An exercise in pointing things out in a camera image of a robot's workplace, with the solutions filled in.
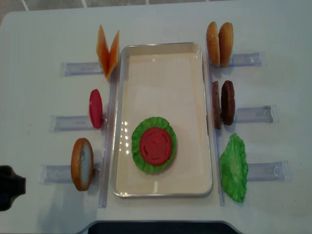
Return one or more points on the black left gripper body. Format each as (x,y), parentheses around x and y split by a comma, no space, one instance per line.
(11,186)

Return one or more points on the red tomato slice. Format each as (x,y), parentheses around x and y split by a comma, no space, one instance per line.
(96,109)
(155,146)

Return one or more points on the dark robot base panel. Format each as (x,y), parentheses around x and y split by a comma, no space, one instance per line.
(160,228)

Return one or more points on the brown crust bread slice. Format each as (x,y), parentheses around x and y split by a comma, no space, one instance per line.
(82,162)

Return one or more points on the green lettuce leaf on tray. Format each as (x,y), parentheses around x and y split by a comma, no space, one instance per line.
(136,136)

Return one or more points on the left orange cheese slice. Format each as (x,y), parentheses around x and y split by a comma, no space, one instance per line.
(103,52)

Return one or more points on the orange cheese slice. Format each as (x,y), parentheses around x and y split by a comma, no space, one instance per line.
(113,55)
(103,52)

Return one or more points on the right orange cheese slice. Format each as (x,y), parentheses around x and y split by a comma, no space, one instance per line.
(113,55)

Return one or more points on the green lettuce leaf in holder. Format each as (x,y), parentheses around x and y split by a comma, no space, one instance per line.
(234,169)

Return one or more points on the thin brown meat patty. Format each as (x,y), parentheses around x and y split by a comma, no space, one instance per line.
(216,105)

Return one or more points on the dark brown meat patty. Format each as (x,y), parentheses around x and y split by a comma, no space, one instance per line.
(227,103)

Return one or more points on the white rectangular metal tray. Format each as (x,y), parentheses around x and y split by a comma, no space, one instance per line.
(165,80)

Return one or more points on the left tan bun slice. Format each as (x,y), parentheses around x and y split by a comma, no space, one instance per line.
(212,40)

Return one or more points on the tan bun slice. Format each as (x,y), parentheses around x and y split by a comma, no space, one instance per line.
(226,39)
(212,40)

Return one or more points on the right tan bun slice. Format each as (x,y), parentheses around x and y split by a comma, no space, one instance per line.
(226,39)

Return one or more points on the clear bread holder rail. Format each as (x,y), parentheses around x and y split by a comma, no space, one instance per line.
(62,174)

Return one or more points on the clear tomato holder rail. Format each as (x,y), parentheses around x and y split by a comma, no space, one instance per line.
(70,123)

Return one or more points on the left long clear rail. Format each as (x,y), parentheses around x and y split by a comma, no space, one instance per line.
(109,140)

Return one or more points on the long clear rail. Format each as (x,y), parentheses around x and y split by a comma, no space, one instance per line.
(214,130)
(109,140)

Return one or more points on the clear cheese holder rail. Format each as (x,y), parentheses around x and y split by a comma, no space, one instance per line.
(81,68)

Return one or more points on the right long clear rail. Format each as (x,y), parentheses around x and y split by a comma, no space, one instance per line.
(214,130)

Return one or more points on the clear patty holder rail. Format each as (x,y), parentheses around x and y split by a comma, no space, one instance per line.
(266,114)

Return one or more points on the clear lettuce holder rail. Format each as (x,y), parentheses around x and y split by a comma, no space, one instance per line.
(272,171)

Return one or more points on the clear bun holder rail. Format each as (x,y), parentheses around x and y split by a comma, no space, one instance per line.
(247,59)

